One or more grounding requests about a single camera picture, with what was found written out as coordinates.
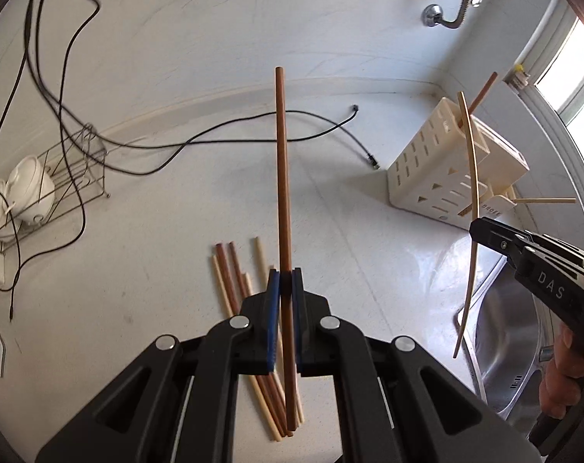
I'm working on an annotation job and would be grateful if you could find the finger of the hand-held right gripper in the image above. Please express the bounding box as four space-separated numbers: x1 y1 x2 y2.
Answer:
469 217 538 266

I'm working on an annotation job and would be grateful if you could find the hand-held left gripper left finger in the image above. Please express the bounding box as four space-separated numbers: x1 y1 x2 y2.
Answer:
34 267 283 463

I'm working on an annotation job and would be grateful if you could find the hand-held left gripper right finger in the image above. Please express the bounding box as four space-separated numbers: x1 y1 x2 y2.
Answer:
292 267 541 463

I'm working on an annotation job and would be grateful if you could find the group of wooden chopsticks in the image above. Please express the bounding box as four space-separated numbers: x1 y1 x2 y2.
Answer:
211 236 306 442

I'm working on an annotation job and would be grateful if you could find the cream plastic utensil holder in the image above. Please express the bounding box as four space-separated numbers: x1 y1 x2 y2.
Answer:
386 96 531 227

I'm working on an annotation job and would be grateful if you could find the brown chopstick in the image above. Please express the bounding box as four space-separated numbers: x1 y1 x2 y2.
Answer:
467 71 499 114
275 66 300 437

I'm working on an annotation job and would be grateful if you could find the person's right hand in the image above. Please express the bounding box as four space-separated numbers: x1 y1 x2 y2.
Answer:
538 321 584 413

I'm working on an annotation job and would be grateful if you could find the stainless steel sink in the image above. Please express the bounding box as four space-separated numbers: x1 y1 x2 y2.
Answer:
453 246 584 425

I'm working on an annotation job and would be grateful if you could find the small bottle yellow cap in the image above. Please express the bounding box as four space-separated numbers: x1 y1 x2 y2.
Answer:
510 63 531 91

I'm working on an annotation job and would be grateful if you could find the white framed window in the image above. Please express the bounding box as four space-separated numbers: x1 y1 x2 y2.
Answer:
514 0 584 165

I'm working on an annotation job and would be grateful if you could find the metal wire rack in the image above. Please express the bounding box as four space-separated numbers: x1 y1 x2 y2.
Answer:
0 123 112 256

